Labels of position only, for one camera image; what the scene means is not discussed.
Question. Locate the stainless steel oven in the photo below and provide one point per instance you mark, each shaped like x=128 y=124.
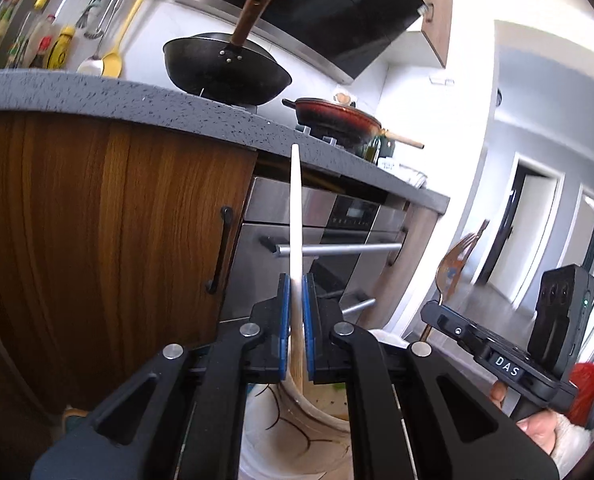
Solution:
x=347 y=244

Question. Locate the black camera box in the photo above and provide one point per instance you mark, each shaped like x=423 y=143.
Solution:
x=563 y=309

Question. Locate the cream floral ceramic utensil holder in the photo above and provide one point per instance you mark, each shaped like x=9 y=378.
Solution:
x=296 y=434

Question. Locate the black range hood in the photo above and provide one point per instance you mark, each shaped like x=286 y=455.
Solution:
x=338 y=37

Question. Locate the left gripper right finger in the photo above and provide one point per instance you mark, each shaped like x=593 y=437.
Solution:
x=412 y=415

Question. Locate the grey speckled countertop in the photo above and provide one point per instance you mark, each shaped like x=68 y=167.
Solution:
x=100 y=97

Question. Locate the black wok wooden handle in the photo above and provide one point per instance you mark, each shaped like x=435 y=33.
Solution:
x=228 y=68

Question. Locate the red brown frying pan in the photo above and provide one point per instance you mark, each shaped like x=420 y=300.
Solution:
x=350 y=127

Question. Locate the yellow hanging spatula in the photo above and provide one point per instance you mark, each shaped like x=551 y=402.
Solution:
x=112 y=60

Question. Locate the person's right hand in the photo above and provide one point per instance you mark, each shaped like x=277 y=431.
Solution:
x=539 y=427

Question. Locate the gold fork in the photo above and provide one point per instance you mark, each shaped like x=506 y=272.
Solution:
x=451 y=266

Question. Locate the wooden chopstick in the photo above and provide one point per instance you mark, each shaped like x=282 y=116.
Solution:
x=297 y=345

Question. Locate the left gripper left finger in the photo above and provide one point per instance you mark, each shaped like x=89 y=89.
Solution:
x=181 y=416

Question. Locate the wooden cabinet door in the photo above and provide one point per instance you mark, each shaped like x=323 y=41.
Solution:
x=112 y=245

